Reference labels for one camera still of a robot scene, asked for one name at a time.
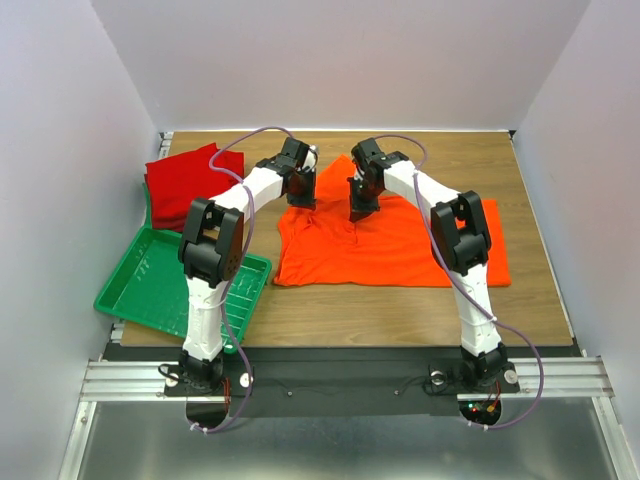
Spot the orange t shirt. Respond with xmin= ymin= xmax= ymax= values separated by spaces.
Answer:
xmin=272 ymin=153 xmax=512 ymax=290

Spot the folded dark red t shirt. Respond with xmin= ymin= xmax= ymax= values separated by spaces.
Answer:
xmin=145 ymin=173 xmax=196 ymax=232

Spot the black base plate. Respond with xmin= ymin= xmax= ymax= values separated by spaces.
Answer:
xmin=82 ymin=346 xmax=519 ymax=432

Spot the aluminium frame rail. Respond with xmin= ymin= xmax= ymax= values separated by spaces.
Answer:
xmin=60 ymin=322 xmax=616 ymax=479

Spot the green plastic tray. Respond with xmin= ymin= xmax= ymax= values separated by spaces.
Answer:
xmin=93 ymin=182 xmax=274 ymax=355

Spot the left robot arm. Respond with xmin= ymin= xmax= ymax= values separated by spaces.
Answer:
xmin=178 ymin=136 xmax=318 ymax=394

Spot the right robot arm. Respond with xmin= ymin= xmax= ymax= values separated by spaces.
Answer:
xmin=348 ymin=137 xmax=508 ymax=390

